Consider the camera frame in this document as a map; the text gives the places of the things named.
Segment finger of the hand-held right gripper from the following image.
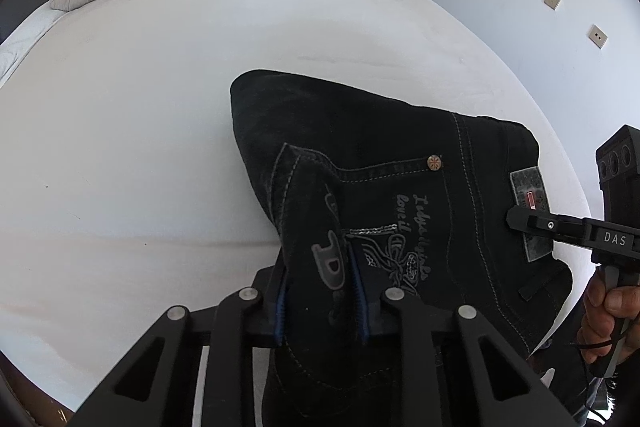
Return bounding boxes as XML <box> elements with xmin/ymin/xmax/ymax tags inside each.
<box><xmin>506</xmin><ymin>205</ymin><xmax>592</xmax><ymax>249</ymax></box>

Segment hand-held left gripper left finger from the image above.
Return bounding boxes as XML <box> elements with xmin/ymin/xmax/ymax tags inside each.
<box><xmin>70</xmin><ymin>264</ymin><xmax>290</xmax><ymax>427</ymax></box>

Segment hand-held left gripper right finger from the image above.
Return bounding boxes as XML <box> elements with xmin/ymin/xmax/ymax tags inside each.
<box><xmin>349</xmin><ymin>251</ymin><xmax>577</xmax><ymax>427</ymax></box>

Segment black denim pants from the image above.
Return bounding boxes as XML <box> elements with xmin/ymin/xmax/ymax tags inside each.
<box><xmin>230</xmin><ymin>69</ymin><xmax>574</xmax><ymax>427</ymax></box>

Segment person's right hand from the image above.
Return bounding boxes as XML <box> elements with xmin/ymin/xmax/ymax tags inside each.
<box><xmin>575</xmin><ymin>274</ymin><xmax>640</xmax><ymax>364</ymax></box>

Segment bed with white sheet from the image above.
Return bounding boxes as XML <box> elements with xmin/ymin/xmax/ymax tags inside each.
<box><xmin>0</xmin><ymin>0</ymin><xmax>592</xmax><ymax>414</ymax></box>

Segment thin black cable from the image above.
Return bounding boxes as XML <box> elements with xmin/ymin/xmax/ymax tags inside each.
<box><xmin>570</xmin><ymin>322</ymin><xmax>632</xmax><ymax>423</ymax></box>

